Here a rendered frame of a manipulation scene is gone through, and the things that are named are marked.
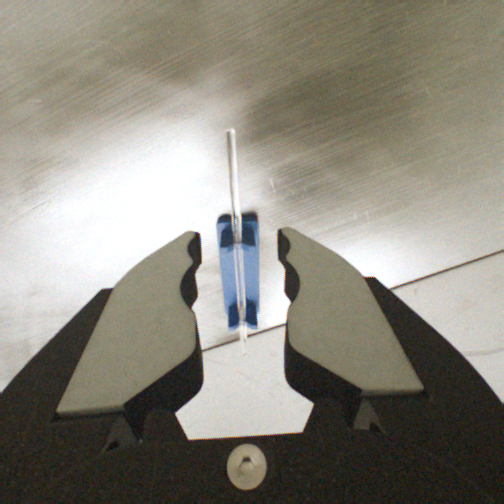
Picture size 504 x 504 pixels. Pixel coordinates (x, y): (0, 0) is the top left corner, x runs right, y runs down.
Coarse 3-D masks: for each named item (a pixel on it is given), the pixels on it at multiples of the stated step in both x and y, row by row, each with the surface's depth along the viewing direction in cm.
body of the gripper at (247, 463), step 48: (144, 432) 5; (336, 432) 4; (96, 480) 4; (144, 480) 4; (192, 480) 4; (240, 480) 4; (288, 480) 4; (336, 480) 4; (384, 480) 4; (432, 480) 4
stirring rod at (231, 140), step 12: (228, 132) 15; (228, 144) 15; (228, 156) 16; (228, 168) 16; (240, 216) 18; (240, 228) 18; (240, 240) 19; (240, 252) 19; (240, 264) 20; (240, 276) 20; (240, 288) 21; (240, 300) 22; (240, 312) 22; (240, 324) 23; (240, 336) 24
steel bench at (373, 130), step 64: (0, 0) 14; (64, 0) 14; (128, 0) 14; (192, 0) 14; (256, 0) 15; (320, 0) 15; (384, 0) 15; (448, 0) 15; (0, 64) 15; (64, 64) 16; (128, 64) 16; (192, 64) 16; (256, 64) 16; (320, 64) 16; (384, 64) 17; (448, 64) 17; (0, 128) 17; (64, 128) 17; (128, 128) 18; (192, 128) 18; (256, 128) 18; (320, 128) 18; (384, 128) 19; (448, 128) 19; (0, 192) 19; (64, 192) 20; (128, 192) 20; (192, 192) 20; (256, 192) 21; (320, 192) 21; (384, 192) 21; (448, 192) 21; (0, 256) 22; (64, 256) 22; (128, 256) 23; (384, 256) 24; (448, 256) 25; (0, 320) 26; (64, 320) 26; (0, 384) 31
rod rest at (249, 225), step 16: (224, 224) 21; (256, 224) 21; (224, 240) 20; (256, 240) 22; (224, 256) 22; (256, 256) 22; (224, 272) 23; (256, 272) 23; (224, 288) 24; (256, 288) 24; (224, 304) 25; (256, 304) 25; (256, 320) 24
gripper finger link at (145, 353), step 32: (160, 256) 10; (192, 256) 11; (128, 288) 8; (160, 288) 8; (192, 288) 9; (128, 320) 7; (160, 320) 7; (192, 320) 7; (96, 352) 6; (128, 352) 6; (160, 352) 6; (192, 352) 6; (96, 384) 5; (128, 384) 5; (160, 384) 6; (192, 384) 6; (64, 416) 5; (128, 416) 5
